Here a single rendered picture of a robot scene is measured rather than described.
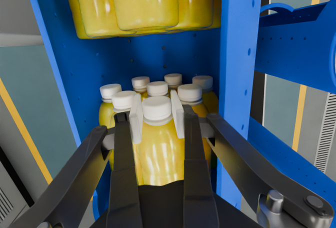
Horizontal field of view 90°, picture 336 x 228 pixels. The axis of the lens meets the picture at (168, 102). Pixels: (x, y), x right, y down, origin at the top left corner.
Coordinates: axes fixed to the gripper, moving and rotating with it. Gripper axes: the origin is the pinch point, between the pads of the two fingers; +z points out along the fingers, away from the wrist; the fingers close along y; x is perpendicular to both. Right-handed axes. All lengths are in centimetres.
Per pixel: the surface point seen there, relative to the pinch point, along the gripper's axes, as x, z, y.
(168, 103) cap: 0.3, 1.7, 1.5
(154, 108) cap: 0.1, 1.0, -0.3
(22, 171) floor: -98, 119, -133
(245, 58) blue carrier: 5.4, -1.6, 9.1
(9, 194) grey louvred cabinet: -106, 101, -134
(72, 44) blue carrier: 8.0, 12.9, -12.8
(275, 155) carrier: -56, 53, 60
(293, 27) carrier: 8.0, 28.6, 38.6
